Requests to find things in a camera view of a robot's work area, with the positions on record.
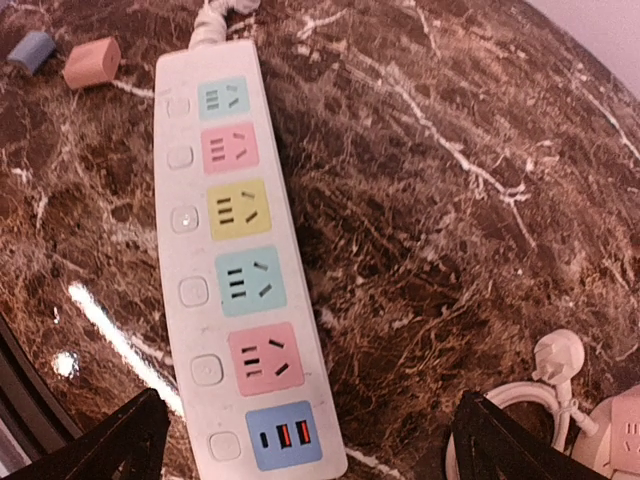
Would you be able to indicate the pink cube socket adapter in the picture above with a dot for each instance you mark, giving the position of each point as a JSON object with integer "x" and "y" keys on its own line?
{"x": 613, "y": 451}

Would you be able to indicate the blue small charger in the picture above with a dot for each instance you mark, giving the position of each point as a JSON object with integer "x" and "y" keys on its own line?
{"x": 32, "y": 51}

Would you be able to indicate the pink small charger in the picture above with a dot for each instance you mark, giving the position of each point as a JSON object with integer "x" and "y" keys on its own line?
{"x": 92, "y": 63}

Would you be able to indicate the black front table rail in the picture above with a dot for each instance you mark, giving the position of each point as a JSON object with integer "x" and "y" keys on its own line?
{"x": 30, "y": 390}

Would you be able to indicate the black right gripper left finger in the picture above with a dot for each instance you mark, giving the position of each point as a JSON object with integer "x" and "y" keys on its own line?
{"x": 127, "y": 444}

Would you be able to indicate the white multicolour power strip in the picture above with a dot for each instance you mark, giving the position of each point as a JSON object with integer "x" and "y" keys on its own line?
{"x": 245, "y": 346}

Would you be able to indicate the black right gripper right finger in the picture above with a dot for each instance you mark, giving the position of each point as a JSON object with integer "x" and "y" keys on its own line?
{"x": 489, "y": 444}

